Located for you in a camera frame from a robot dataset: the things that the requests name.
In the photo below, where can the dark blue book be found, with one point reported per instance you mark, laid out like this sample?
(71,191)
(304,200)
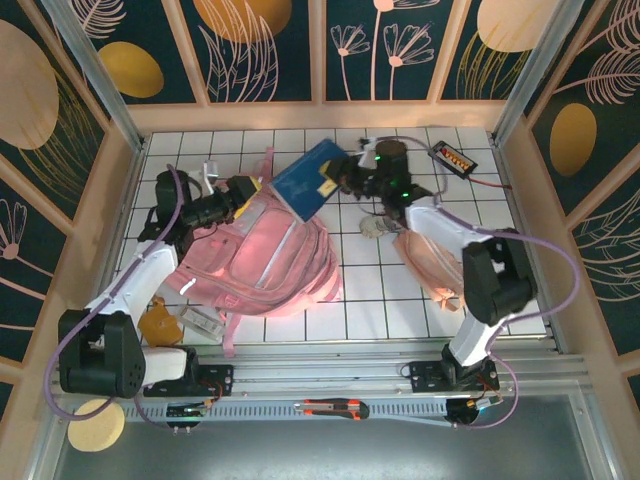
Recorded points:
(300,185)

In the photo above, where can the black right controller board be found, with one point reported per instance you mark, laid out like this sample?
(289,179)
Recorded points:
(465,410)

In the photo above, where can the clear plastic box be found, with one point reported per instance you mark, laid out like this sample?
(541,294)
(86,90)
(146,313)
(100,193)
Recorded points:
(200,322)

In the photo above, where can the pink student backpack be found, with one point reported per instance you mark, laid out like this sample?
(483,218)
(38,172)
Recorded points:
(270,255)

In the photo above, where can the aluminium mounting rail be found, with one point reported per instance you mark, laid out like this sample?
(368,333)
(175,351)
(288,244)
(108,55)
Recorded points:
(325,375)

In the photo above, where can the pale pink pencil pouch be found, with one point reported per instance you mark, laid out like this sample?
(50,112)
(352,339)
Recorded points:
(425,260)

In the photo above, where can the grey white cloth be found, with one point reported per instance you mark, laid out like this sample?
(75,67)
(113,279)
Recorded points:
(372,227)

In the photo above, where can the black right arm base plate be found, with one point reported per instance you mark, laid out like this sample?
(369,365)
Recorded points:
(425,375)

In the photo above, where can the amber yellow tag pouch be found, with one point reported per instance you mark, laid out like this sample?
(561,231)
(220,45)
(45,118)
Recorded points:
(160,325)

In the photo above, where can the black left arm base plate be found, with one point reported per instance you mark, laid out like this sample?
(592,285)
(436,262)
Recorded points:
(215,377)

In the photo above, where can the orange black utility knife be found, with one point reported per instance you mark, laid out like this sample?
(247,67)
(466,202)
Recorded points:
(340,407)

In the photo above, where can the black left controller board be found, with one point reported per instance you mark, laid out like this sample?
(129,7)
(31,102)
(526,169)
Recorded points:
(182,412)

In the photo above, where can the round yellow sponge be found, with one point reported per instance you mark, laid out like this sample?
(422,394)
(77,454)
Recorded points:
(95,430)

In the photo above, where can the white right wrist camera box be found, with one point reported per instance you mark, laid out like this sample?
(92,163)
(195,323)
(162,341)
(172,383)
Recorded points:
(369,147)

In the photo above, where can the black board with yellow connectors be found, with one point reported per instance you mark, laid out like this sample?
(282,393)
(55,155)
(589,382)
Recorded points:
(452,159)

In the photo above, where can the black controller board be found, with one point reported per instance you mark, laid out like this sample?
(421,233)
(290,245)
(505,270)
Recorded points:
(182,412)
(465,410)

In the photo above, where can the aluminium frame post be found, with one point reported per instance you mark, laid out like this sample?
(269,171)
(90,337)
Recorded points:
(95,75)
(535,65)

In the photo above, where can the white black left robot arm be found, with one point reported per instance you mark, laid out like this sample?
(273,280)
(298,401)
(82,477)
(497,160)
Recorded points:
(100,350)

